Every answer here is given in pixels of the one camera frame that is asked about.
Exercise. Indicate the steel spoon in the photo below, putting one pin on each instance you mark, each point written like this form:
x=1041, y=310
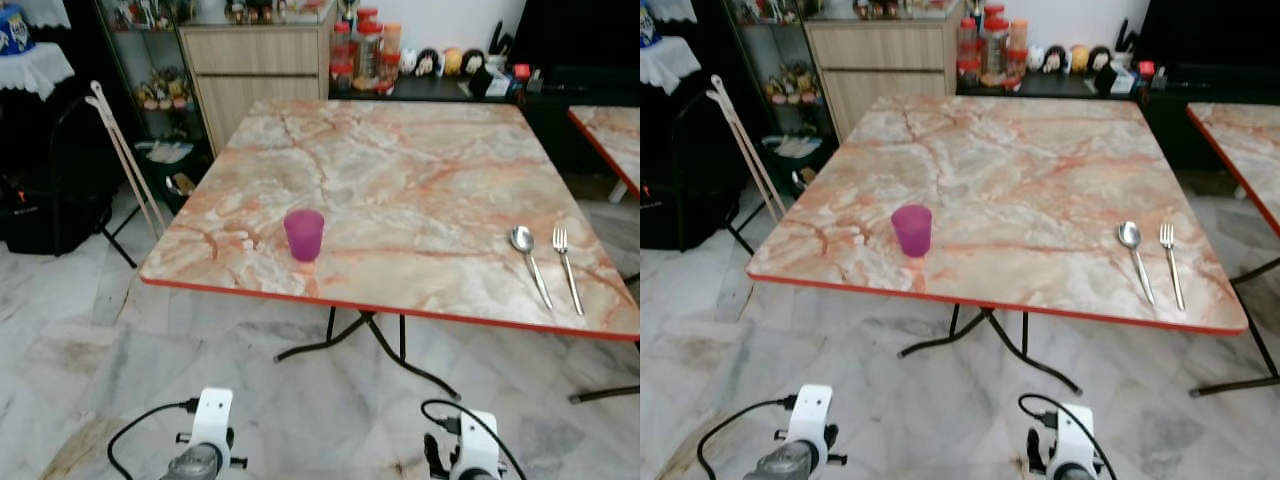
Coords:
x=1129, y=234
x=521, y=239

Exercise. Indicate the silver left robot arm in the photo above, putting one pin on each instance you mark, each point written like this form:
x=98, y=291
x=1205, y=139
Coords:
x=788, y=464
x=192, y=465

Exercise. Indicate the steel fork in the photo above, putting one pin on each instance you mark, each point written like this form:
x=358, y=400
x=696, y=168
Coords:
x=566, y=265
x=1171, y=262

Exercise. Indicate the purple plastic cup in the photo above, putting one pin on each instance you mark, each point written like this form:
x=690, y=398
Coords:
x=912, y=232
x=304, y=238

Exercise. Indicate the marble pattern red-edged folding table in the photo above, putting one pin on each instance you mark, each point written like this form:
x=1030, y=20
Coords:
x=400, y=180
x=615, y=135
x=1010, y=180
x=1245, y=140

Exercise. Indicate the black chair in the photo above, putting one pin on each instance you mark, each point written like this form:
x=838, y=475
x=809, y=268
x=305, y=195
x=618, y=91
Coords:
x=55, y=200
x=675, y=195

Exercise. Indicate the small black and white box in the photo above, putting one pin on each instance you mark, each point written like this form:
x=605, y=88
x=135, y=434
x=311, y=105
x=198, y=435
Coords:
x=490, y=82
x=1115, y=78

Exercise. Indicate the small red-lidded jar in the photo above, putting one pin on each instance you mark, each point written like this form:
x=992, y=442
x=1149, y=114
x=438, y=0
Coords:
x=388, y=74
x=1016, y=66
x=342, y=78
x=968, y=74

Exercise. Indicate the black round figurine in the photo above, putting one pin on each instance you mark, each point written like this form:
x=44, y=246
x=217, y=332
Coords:
x=1056, y=60
x=429, y=63
x=1101, y=58
x=473, y=62

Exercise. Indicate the small red object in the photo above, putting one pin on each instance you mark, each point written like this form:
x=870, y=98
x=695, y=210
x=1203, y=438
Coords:
x=521, y=71
x=1146, y=68

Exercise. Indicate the white round figurine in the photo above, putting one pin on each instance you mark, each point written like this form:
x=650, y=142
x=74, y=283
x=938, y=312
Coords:
x=1036, y=58
x=408, y=62

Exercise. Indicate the yellow round figurine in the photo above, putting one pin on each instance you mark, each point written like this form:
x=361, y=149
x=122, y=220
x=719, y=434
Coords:
x=453, y=61
x=1080, y=58

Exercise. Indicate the large clear red-lidded jar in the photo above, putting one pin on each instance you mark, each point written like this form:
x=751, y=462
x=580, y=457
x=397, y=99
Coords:
x=368, y=52
x=994, y=48

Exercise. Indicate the orange-filled plastic jar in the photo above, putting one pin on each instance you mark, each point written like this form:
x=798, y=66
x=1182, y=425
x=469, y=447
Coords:
x=392, y=38
x=1019, y=34

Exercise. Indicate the light wooden cabinet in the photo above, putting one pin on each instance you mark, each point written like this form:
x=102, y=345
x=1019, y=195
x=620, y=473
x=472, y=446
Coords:
x=880, y=65
x=260, y=70

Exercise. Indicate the beige folded wooden rack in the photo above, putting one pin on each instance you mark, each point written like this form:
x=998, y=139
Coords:
x=122, y=150
x=745, y=145

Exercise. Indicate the black television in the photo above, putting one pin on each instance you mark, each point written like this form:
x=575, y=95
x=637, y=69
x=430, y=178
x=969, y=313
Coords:
x=1210, y=30
x=580, y=30

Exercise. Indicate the white lace cloth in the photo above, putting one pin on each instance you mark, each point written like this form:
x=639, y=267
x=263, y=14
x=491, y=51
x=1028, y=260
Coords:
x=668, y=62
x=35, y=68

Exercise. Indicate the black glass display shelf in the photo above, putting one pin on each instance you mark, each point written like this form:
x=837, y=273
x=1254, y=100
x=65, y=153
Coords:
x=150, y=60
x=775, y=55

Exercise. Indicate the blue and white container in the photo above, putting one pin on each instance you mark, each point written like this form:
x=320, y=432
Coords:
x=14, y=30
x=648, y=25

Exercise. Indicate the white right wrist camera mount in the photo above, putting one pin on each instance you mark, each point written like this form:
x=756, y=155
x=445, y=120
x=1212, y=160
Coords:
x=1073, y=435
x=478, y=440

